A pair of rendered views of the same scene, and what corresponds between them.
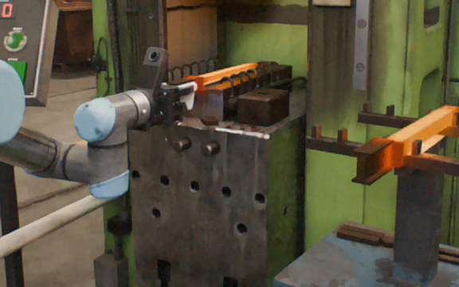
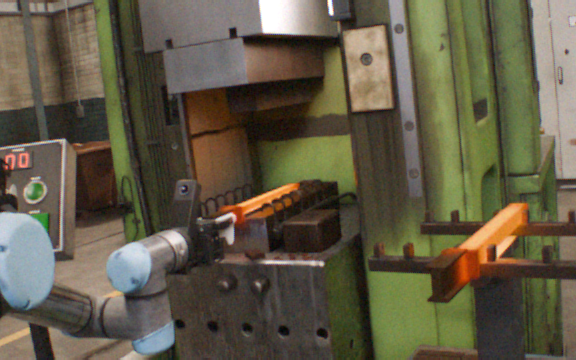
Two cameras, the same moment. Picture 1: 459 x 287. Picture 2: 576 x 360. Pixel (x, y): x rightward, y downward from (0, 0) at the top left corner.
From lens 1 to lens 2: 0.03 m
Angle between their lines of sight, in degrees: 4
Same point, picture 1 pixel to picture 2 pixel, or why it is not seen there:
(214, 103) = (257, 233)
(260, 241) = not seen: outside the picture
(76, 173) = (117, 329)
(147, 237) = not seen: outside the picture
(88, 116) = (121, 265)
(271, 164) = (330, 294)
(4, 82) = (30, 238)
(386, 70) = (442, 173)
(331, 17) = (375, 123)
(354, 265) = not seen: outside the picture
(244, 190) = (303, 326)
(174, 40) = (203, 169)
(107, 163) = (149, 314)
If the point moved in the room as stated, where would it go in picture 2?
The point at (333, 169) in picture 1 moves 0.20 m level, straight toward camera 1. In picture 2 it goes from (398, 290) to (403, 324)
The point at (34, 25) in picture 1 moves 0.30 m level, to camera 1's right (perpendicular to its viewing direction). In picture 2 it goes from (53, 172) to (177, 156)
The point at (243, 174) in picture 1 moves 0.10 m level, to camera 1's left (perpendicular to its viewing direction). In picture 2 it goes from (300, 309) to (250, 315)
